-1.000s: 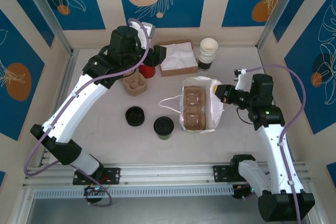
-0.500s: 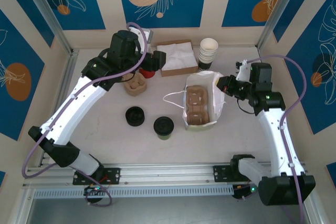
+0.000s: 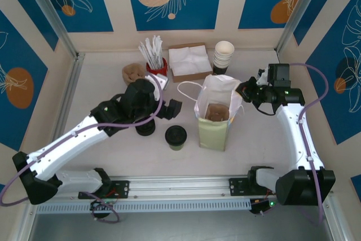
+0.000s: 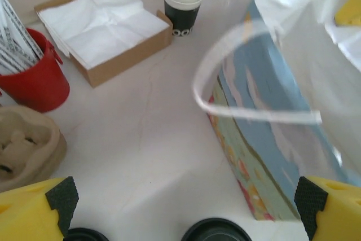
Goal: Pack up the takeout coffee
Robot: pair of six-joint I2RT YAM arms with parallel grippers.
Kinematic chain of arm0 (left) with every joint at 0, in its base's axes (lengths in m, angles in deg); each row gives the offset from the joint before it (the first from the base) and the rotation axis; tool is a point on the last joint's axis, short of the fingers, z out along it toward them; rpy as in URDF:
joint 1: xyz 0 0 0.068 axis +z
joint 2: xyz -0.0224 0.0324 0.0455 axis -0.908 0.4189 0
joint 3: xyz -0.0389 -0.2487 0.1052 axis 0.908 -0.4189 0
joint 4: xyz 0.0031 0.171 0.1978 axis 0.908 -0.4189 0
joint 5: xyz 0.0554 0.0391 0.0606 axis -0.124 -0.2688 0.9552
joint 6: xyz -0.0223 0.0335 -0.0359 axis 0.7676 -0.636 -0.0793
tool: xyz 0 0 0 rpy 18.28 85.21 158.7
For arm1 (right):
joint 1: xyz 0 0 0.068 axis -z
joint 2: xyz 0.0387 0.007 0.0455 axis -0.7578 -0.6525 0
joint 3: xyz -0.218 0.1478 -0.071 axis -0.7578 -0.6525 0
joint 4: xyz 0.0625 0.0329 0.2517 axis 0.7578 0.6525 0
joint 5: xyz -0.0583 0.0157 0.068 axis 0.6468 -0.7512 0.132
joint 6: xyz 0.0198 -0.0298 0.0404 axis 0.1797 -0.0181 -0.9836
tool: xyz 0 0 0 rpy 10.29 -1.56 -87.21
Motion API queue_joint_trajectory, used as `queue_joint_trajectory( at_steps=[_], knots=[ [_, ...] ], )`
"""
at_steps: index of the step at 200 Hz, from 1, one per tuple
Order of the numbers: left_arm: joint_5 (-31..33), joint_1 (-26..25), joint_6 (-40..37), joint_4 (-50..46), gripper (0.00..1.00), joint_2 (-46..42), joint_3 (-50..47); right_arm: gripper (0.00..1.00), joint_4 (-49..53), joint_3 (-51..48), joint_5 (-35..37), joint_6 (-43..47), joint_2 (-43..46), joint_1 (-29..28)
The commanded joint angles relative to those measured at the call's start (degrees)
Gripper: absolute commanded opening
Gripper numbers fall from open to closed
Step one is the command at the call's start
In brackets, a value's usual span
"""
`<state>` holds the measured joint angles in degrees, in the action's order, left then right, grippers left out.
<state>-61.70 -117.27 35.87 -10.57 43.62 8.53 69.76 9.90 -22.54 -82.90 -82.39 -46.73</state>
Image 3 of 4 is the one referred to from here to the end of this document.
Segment black plastic cup lid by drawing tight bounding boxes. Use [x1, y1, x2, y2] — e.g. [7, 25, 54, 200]
[165, 125, 188, 144]

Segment brown pulp cup carrier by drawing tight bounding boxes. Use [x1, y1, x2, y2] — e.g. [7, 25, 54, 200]
[204, 104, 231, 122]

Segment white and green paper bag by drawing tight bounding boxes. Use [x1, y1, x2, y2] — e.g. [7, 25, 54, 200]
[177, 74, 245, 151]

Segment bundle of white straws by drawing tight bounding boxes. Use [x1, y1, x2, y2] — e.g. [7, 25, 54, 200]
[138, 35, 165, 69]

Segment stack of pulp cup carriers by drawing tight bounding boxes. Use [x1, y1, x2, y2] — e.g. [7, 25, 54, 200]
[122, 64, 147, 85]

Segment brown cardboard napkin box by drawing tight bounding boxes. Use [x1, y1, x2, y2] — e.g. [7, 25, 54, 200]
[168, 42, 214, 84]

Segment stack of paper cups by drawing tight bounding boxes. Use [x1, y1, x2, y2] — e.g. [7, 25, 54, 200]
[212, 40, 236, 76]

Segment red straw holder cup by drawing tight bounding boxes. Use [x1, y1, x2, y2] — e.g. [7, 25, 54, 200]
[146, 57, 169, 77]

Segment white paper napkins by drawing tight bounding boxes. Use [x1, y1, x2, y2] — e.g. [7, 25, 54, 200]
[168, 45, 213, 75]

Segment black controller board with LED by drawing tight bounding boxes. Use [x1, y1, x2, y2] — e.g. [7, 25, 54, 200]
[249, 198, 279, 215]
[90, 199, 118, 212]

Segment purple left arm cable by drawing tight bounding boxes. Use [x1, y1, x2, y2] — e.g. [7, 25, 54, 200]
[0, 73, 165, 224]

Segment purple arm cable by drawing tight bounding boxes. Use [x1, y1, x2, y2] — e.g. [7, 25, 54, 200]
[253, 62, 330, 225]
[0, 73, 165, 224]

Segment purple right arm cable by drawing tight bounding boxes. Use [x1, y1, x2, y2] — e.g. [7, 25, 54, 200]
[253, 62, 330, 225]

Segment aluminium side frame rail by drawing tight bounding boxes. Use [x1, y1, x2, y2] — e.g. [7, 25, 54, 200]
[42, 52, 86, 181]

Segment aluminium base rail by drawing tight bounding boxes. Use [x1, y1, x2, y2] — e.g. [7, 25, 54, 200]
[24, 174, 339, 201]

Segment aluminium frame post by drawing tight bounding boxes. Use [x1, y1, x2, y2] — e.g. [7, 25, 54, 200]
[275, 0, 325, 55]
[19, 0, 85, 61]

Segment grey slotted cable duct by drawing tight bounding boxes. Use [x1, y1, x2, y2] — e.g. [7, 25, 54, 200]
[36, 199, 253, 214]

